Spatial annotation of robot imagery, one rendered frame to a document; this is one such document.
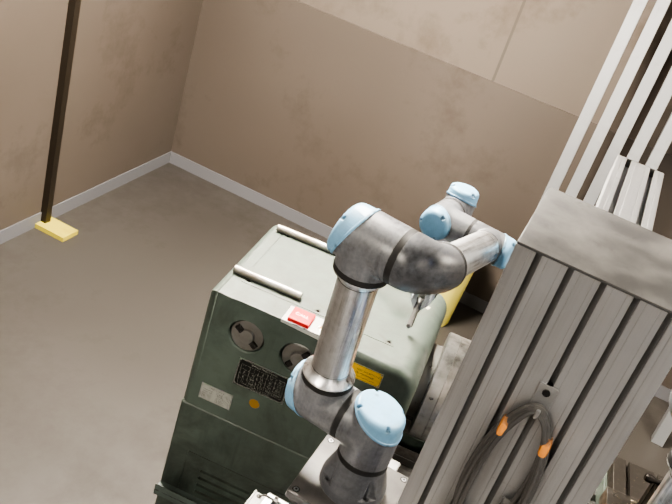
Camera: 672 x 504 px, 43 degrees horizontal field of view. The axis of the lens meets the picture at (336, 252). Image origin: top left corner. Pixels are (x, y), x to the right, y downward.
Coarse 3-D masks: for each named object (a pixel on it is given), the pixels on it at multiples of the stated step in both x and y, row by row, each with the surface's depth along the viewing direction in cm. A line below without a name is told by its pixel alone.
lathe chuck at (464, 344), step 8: (464, 344) 237; (464, 352) 234; (456, 360) 231; (456, 368) 230; (448, 376) 229; (448, 384) 228; (440, 400) 228; (432, 416) 229; (432, 424) 230; (424, 432) 234; (424, 440) 239
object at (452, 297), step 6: (468, 276) 462; (462, 282) 462; (468, 282) 471; (456, 288) 463; (462, 288) 466; (444, 294) 463; (450, 294) 464; (456, 294) 466; (450, 300) 467; (456, 300) 471; (450, 306) 470; (450, 312) 475; (444, 318) 475; (444, 324) 479
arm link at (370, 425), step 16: (352, 400) 179; (368, 400) 178; (384, 400) 180; (336, 416) 178; (352, 416) 177; (368, 416) 174; (384, 416) 176; (400, 416) 178; (336, 432) 179; (352, 432) 176; (368, 432) 174; (384, 432) 174; (400, 432) 176; (352, 448) 178; (368, 448) 176; (384, 448) 176; (352, 464) 179; (368, 464) 178; (384, 464) 179
